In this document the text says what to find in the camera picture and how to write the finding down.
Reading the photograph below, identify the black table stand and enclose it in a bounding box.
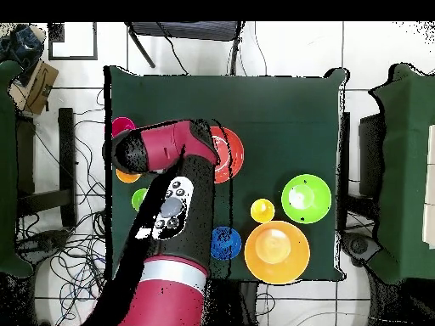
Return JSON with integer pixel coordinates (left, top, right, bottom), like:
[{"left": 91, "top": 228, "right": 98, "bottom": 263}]
[
  {"left": 339, "top": 111, "right": 386, "bottom": 218},
  {"left": 15, "top": 107, "right": 78, "bottom": 228}
]

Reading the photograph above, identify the green bowl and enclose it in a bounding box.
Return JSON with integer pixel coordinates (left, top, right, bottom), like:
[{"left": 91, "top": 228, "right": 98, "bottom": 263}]
[{"left": 280, "top": 173, "right": 333, "bottom": 225}]

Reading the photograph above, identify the grey base foot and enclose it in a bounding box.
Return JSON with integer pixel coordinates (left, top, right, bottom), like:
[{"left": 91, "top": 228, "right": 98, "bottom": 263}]
[
  {"left": 340, "top": 231, "right": 381, "bottom": 267},
  {"left": 18, "top": 229, "right": 71, "bottom": 254}
]

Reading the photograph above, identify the large shallow orange bowl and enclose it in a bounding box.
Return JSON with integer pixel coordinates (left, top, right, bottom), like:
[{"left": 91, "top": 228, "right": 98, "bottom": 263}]
[{"left": 209, "top": 126, "right": 246, "bottom": 185}]

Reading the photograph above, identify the white board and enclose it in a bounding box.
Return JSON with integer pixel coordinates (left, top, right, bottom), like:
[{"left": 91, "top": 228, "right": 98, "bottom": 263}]
[{"left": 421, "top": 124, "right": 435, "bottom": 250}]

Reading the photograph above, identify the dark green tablecloth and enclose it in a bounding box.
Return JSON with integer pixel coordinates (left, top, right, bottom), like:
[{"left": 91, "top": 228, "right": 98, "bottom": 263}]
[{"left": 103, "top": 65, "right": 347, "bottom": 283}]

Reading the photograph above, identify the green covered side table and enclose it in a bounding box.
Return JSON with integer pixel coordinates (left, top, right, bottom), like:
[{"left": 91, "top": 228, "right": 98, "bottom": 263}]
[
  {"left": 368, "top": 63, "right": 435, "bottom": 285},
  {"left": 0, "top": 59, "right": 34, "bottom": 279}
]

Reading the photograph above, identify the dark blue bag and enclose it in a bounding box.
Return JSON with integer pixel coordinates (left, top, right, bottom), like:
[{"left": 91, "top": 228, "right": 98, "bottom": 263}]
[{"left": 0, "top": 24, "right": 45, "bottom": 86}]

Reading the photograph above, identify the green cup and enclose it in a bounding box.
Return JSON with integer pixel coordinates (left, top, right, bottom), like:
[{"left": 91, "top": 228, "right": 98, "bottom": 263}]
[{"left": 131, "top": 188, "right": 149, "bottom": 212}]

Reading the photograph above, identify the yellow cup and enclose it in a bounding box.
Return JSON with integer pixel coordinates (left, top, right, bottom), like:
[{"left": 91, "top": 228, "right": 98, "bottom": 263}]
[{"left": 250, "top": 198, "right": 276, "bottom": 224}]

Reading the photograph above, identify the orange cup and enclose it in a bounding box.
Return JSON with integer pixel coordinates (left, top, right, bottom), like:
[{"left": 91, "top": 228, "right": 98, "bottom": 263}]
[{"left": 116, "top": 169, "right": 142, "bottom": 184}]

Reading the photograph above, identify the black floor cable tangle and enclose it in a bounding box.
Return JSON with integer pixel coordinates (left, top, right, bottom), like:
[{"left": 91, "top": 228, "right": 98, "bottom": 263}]
[{"left": 16, "top": 87, "right": 113, "bottom": 326}]

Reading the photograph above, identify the large yellow bowl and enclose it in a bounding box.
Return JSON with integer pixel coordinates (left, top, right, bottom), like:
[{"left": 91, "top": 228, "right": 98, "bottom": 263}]
[{"left": 243, "top": 220, "right": 311, "bottom": 285}]

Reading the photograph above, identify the black square frame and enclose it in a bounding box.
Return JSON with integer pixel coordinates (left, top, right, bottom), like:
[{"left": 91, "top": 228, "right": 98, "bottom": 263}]
[{"left": 48, "top": 22, "right": 99, "bottom": 61}]

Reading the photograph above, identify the dark blue bowl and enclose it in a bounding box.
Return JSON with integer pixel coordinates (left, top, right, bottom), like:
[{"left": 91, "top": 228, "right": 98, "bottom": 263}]
[{"left": 210, "top": 226, "right": 243, "bottom": 261}]

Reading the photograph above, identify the cardboard box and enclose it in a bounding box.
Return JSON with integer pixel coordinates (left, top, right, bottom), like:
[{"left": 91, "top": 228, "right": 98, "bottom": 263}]
[{"left": 8, "top": 59, "right": 59, "bottom": 115}]

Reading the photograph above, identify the pink cup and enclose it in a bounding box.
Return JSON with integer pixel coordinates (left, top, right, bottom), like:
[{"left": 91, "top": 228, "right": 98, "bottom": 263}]
[{"left": 111, "top": 116, "right": 137, "bottom": 138}]

